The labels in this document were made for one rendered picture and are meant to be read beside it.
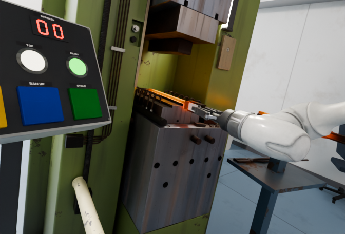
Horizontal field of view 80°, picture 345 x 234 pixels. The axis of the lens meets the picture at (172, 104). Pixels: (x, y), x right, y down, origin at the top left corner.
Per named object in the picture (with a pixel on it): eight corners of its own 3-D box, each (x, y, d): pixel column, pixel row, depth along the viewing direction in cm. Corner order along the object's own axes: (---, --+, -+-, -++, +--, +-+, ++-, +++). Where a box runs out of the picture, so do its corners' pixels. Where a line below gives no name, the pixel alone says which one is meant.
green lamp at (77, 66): (87, 77, 51) (90, 60, 50) (66, 74, 49) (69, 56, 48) (85, 76, 54) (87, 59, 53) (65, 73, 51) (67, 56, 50)
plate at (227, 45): (229, 71, 113) (236, 39, 111) (217, 67, 108) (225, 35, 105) (226, 70, 115) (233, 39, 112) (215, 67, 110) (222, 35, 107)
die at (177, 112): (197, 123, 93) (201, 105, 92) (159, 122, 82) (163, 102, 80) (154, 103, 127) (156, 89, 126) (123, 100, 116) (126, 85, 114)
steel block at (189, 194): (209, 213, 103) (229, 128, 96) (140, 234, 81) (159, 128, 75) (156, 162, 148) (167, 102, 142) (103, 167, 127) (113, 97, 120)
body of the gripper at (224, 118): (224, 134, 65) (204, 124, 72) (241, 133, 70) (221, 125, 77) (229, 111, 64) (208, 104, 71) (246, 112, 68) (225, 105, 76)
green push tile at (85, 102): (103, 116, 52) (97, 88, 53) (75, 119, 46) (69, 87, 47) (98, 118, 53) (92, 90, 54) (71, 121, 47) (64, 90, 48)
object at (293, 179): (326, 186, 104) (327, 182, 103) (273, 194, 86) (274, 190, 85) (274, 159, 130) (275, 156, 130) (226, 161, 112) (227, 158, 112)
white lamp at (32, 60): (45, 74, 43) (47, 53, 42) (17, 70, 40) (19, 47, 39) (44, 72, 45) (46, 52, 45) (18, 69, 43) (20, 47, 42)
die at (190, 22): (214, 43, 87) (219, 20, 86) (176, 31, 76) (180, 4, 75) (164, 44, 122) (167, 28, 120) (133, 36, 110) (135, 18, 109)
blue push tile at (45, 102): (65, 120, 43) (58, 87, 44) (25, 124, 37) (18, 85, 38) (60, 122, 44) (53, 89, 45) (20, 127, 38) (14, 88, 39)
